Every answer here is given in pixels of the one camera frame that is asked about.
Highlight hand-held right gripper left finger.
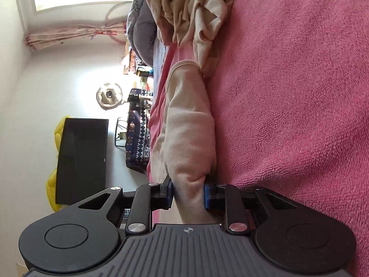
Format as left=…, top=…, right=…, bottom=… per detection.
left=78, top=174, right=175, bottom=234

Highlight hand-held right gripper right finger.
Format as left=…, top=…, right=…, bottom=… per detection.
left=203, top=183, right=290, bottom=234

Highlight beige long-sleeve shirt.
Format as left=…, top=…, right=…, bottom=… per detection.
left=148, top=59, right=218, bottom=226

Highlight beige pants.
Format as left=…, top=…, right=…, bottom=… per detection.
left=146, top=0, right=234, bottom=77

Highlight blue patterned fabric bag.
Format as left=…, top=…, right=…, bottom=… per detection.
left=125, top=88, right=153, bottom=174

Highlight black television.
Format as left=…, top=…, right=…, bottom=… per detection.
left=55, top=118, right=109, bottom=205

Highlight yellow plastic bag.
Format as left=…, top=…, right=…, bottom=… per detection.
left=46, top=115, right=71, bottom=212

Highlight white round fan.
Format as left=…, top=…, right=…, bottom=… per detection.
left=96, top=82, right=127, bottom=111

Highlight pink blanket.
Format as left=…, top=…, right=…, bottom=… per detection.
left=146, top=0, right=369, bottom=277

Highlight colourful printed bag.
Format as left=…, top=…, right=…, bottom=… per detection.
left=127, top=49, right=145, bottom=72

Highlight grey leaf-print quilt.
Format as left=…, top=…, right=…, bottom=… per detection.
left=126, top=0, right=162, bottom=67

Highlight pink tied-back curtain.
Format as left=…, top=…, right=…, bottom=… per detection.
left=25, top=23, right=127, bottom=53

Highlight pink and white hoop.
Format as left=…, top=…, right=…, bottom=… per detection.
left=105, top=0, right=133, bottom=45

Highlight black wire rack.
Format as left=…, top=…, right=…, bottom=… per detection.
left=114, top=117, right=129, bottom=148

